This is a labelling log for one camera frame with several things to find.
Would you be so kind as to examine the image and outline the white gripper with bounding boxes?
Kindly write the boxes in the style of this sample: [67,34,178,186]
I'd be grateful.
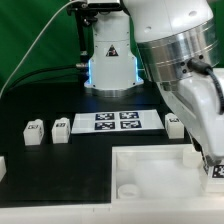
[159,72,224,166]

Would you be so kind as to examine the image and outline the white square table top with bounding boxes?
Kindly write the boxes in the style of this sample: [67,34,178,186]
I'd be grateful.
[110,143,224,202]

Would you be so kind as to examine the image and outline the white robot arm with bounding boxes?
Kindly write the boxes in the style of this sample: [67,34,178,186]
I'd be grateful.
[87,0,224,166]

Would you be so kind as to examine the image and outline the white fiducial tag plate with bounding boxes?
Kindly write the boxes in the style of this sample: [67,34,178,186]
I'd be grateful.
[71,110,164,134]

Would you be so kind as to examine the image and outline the white L-shaped obstacle fence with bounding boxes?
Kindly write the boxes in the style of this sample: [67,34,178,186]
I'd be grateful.
[0,204,224,224]

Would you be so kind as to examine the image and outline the white block left edge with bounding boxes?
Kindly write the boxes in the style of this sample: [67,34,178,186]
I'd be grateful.
[0,156,6,182]

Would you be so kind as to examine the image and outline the black cable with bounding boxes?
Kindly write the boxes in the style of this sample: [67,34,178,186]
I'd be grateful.
[6,65,88,93]

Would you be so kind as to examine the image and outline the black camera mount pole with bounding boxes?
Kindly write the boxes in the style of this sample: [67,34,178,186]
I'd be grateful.
[66,0,97,62]

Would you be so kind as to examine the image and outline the white cable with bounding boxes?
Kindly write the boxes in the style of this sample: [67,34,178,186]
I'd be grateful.
[0,0,81,98]

